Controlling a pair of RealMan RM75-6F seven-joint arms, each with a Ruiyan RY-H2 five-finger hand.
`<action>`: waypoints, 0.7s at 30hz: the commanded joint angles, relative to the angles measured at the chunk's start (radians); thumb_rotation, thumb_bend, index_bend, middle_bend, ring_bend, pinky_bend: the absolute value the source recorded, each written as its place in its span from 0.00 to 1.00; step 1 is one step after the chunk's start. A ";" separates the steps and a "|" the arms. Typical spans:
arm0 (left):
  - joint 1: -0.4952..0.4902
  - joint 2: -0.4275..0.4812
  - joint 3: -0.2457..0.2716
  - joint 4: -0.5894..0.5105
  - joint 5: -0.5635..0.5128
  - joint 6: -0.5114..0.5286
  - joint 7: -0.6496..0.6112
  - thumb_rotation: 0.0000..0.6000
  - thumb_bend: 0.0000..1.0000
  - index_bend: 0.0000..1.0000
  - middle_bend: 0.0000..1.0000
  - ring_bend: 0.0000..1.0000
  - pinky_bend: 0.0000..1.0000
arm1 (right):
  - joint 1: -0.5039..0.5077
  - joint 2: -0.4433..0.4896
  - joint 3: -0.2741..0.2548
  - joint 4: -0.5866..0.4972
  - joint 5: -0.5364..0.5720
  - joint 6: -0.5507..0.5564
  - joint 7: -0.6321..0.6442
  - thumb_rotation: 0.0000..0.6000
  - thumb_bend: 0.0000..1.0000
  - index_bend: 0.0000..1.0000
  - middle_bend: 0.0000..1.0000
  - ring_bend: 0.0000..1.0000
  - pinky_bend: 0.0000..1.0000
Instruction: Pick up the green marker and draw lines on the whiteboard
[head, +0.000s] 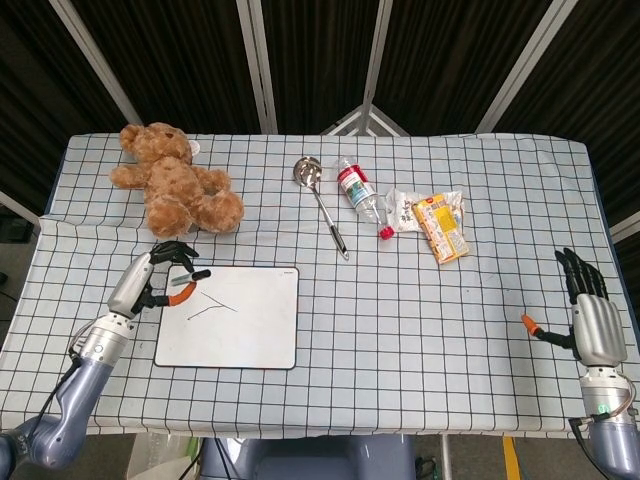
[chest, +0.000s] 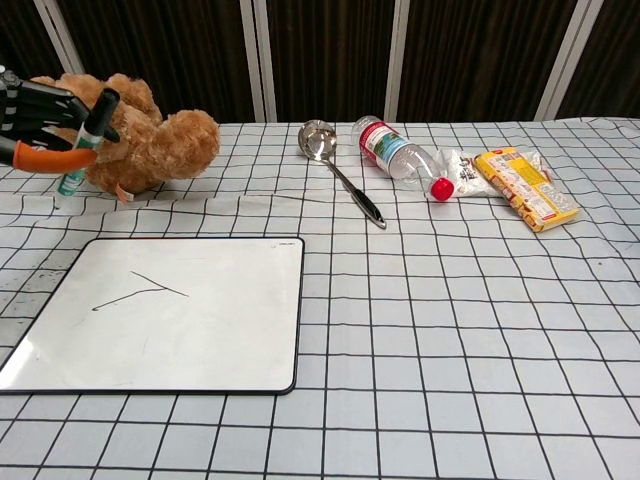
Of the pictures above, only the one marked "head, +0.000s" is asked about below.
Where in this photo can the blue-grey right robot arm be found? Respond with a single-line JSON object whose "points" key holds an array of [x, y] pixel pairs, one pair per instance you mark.
{"points": [[610, 440]]}

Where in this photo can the clear plastic bottle red cap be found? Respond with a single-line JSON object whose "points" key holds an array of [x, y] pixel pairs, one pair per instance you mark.
{"points": [[356, 190]]}

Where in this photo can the yellow snack package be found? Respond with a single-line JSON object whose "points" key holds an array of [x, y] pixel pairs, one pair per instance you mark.
{"points": [[442, 230]]}

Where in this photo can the white drawing board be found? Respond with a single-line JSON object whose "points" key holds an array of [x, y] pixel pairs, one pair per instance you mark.
{"points": [[250, 335]]}

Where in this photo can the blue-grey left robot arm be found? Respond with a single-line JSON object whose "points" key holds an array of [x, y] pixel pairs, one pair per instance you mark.
{"points": [[80, 395]]}

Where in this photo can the white black checked tablecloth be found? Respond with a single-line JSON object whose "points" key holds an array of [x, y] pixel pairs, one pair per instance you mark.
{"points": [[400, 325]]}

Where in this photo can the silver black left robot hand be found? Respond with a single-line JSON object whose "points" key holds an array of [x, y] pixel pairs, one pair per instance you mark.
{"points": [[127, 285]]}

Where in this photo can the dark folding screen white frame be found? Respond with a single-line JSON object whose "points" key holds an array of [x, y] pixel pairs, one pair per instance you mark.
{"points": [[320, 50]]}

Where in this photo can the brown plush teddy bear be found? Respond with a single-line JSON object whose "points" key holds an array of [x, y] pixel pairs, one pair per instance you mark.
{"points": [[170, 195]]}

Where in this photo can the marker pen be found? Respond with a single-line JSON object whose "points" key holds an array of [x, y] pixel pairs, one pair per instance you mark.
{"points": [[200, 274]]}

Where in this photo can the white snack bag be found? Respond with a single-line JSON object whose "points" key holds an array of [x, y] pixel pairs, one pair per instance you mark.
{"points": [[400, 210]]}

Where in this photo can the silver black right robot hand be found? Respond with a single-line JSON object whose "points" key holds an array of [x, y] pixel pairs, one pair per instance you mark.
{"points": [[600, 330]]}

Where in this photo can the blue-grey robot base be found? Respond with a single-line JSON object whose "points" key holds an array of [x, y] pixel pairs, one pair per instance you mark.
{"points": [[310, 457]]}

